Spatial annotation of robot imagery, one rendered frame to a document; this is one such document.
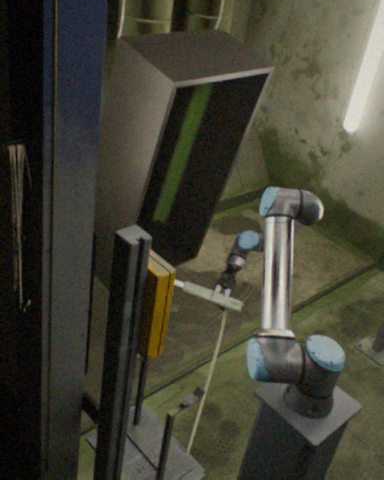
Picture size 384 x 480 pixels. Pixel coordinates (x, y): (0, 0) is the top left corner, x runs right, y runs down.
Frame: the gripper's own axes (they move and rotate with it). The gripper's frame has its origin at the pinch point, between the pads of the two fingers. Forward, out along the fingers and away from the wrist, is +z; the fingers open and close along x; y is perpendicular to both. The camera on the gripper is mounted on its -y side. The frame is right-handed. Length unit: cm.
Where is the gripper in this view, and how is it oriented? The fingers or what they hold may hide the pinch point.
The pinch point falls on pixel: (218, 301)
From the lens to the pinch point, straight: 282.0
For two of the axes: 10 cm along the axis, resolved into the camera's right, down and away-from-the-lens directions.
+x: -9.1, -3.1, 2.8
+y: 1.6, 3.6, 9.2
